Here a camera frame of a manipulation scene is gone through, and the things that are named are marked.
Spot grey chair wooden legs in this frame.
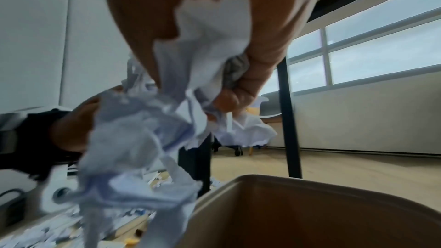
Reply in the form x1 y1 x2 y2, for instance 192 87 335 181
246 90 288 158

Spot beige waste bin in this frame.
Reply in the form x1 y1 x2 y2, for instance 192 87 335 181
179 174 441 248

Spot person's left hand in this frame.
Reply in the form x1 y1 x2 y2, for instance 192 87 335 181
49 85 127 152

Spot large paper wad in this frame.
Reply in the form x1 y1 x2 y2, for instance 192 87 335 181
153 0 278 150
77 59 208 248

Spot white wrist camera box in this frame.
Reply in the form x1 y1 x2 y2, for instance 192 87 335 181
32 159 84 212

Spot large window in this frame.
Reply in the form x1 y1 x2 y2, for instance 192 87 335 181
261 0 441 96

